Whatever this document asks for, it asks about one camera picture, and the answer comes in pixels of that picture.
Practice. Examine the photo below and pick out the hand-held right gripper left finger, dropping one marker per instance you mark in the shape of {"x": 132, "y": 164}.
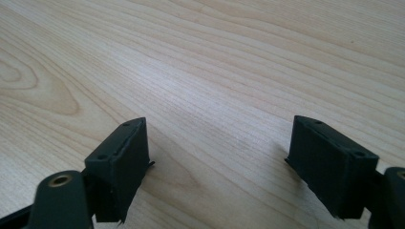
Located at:
{"x": 122, "y": 152}

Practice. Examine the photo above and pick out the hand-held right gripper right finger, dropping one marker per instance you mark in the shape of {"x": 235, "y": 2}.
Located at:
{"x": 331, "y": 165}

